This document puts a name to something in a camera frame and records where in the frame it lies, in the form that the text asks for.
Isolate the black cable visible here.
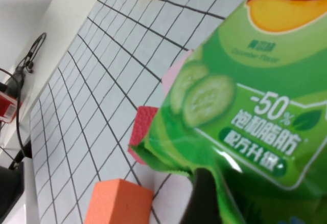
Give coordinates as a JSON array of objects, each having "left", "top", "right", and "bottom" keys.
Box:
[{"left": 14, "top": 32, "right": 48, "bottom": 160}]

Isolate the orange foam block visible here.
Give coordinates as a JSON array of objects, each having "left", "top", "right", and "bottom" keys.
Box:
[{"left": 83, "top": 178, "right": 155, "bottom": 224}]

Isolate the red foam cube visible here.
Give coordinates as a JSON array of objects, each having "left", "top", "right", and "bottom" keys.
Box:
[{"left": 127, "top": 105, "right": 160, "bottom": 165}]

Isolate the red box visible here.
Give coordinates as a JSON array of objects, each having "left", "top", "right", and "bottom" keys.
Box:
[{"left": 0, "top": 92, "right": 24, "bottom": 124}]

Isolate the white black-grid table mat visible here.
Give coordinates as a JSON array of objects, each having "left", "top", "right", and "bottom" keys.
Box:
[{"left": 29, "top": 0, "right": 265, "bottom": 224}]

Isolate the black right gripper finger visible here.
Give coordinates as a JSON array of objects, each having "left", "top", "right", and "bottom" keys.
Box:
[{"left": 178, "top": 167, "right": 223, "bottom": 224}]

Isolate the pink foam cube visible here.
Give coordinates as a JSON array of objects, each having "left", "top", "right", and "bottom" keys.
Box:
[{"left": 161, "top": 49, "right": 195, "bottom": 95}]

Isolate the black device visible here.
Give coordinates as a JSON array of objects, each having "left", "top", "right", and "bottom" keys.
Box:
[{"left": 0, "top": 157, "right": 27, "bottom": 224}]

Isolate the green Lay's cucumber chips bag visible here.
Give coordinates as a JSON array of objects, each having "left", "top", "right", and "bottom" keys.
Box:
[{"left": 129, "top": 0, "right": 327, "bottom": 224}]

